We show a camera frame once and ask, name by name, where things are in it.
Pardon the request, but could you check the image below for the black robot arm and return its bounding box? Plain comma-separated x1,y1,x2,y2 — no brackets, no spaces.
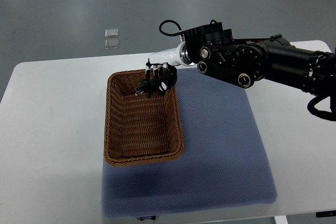
176,20,335,121

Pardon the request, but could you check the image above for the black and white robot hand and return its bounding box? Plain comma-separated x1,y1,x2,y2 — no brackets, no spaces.
145,42,192,93

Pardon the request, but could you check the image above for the upper clear floor plate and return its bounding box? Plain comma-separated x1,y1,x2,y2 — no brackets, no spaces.
105,28,119,38

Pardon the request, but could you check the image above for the blue-grey quilted mat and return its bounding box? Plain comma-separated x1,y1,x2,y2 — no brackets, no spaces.
102,68,277,218

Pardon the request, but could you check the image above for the black table control panel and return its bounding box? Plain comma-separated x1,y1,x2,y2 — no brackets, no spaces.
316,210,336,218

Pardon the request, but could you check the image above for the dark toy crocodile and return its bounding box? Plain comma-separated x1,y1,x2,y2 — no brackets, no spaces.
135,79,164,98

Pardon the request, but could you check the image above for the brown wicker basket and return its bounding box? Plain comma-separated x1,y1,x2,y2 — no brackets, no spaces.
103,69,184,166

